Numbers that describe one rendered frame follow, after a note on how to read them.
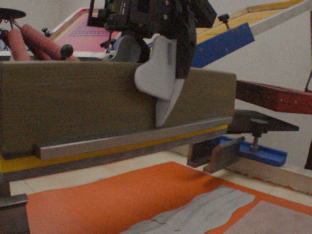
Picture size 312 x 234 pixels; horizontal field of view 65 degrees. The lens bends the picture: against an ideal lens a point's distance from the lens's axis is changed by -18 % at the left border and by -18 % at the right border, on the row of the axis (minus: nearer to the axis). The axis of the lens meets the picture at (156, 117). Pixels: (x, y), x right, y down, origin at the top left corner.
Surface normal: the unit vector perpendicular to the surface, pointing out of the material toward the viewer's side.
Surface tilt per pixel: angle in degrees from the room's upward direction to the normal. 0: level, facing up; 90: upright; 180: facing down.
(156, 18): 90
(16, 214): 90
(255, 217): 0
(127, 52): 95
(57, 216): 0
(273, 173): 90
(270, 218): 0
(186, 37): 98
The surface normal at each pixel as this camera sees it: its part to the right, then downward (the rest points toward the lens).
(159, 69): 0.75, 0.10
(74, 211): 0.10, -0.98
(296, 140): -0.67, 0.07
